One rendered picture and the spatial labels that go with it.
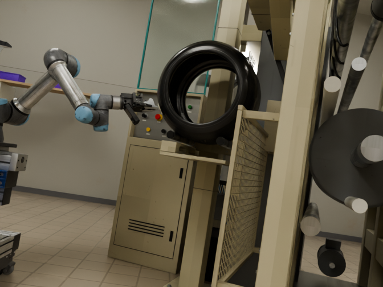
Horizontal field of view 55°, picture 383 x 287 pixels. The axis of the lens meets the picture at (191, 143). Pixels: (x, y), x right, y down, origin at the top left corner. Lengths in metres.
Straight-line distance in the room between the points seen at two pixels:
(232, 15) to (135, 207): 1.48
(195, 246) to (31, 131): 4.20
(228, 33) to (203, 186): 0.98
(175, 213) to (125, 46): 3.85
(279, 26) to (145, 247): 1.72
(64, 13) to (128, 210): 4.20
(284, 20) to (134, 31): 4.30
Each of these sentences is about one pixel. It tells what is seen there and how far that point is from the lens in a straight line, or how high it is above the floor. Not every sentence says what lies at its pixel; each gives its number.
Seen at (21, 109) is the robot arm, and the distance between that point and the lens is 2.23.
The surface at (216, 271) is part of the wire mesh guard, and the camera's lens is 1.41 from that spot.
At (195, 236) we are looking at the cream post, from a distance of 2.34.
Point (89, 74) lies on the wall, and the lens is 5.99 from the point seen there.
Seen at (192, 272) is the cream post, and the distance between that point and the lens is 2.38.
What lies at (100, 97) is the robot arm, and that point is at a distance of 1.95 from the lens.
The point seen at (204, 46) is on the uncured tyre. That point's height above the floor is 1.39.
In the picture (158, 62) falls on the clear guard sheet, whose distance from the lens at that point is 2.88.
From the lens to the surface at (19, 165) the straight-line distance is 2.11.
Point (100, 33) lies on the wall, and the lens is 6.15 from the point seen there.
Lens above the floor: 0.74
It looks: 4 degrees up
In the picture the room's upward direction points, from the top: 9 degrees clockwise
